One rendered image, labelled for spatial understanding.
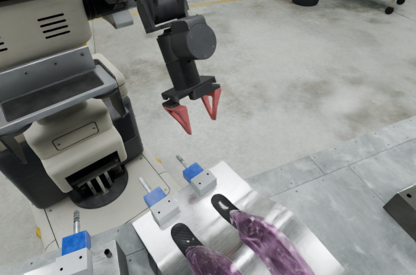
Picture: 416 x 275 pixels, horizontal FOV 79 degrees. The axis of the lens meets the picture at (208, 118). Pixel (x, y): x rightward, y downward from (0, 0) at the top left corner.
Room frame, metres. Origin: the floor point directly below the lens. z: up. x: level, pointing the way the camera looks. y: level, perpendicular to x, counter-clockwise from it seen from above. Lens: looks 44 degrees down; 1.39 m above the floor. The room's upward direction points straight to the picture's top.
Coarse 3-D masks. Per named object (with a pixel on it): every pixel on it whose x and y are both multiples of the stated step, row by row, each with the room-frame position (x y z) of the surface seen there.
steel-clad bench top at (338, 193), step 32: (384, 128) 0.56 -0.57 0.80; (320, 160) 0.44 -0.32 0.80; (352, 160) 0.44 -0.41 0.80; (384, 160) 0.44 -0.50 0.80; (288, 192) 0.34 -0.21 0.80; (320, 192) 0.34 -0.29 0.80; (352, 192) 0.34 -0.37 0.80; (384, 192) 0.34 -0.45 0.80; (128, 224) 0.25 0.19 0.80; (320, 224) 0.25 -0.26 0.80; (352, 224) 0.25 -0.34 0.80; (384, 224) 0.25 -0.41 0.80; (128, 256) 0.18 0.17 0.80; (352, 256) 0.18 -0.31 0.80; (384, 256) 0.18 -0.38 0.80
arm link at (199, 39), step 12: (144, 12) 0.44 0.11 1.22; (144, 24) 0.45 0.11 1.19; (168, 24) 0.41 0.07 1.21; (180, 24) 0.40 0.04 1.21; (192, 24) 0.39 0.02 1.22; (204, 24) 0.40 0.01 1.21; (180, 36) 0.39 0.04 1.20; (192, 36) 0.38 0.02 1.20; (204, 36) 0.39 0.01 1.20; (180, 48) 0.38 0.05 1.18; (192, 48) 0.37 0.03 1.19; (204, 48) 0.38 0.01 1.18
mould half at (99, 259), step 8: (112, 240) 0.18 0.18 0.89; (96, 248) 0.17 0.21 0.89; (104, 248) 0.17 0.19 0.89; (112, 248) 0.17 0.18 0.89; (120, 248) 0.18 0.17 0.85; (96, 256) 0.16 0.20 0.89; (104, 256) 0.16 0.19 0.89; (112, 256) 0.16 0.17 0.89; (120, 256) 0.16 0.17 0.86; (48, 264) 0.14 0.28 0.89; (96, 264) 0.14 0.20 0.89; (104, 264) 0.14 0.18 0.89; (112, 264) 0.14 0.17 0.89; (120, 264) 0.15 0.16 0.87; (32, 272) 0.13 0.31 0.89; (40, 272) 0.13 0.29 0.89; (48, 272) 0.13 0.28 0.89; (96, 272) 0.13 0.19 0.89; (104, 272) 0.13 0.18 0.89; (112, 272) 0.13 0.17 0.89; (120, 272) 0.13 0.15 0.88
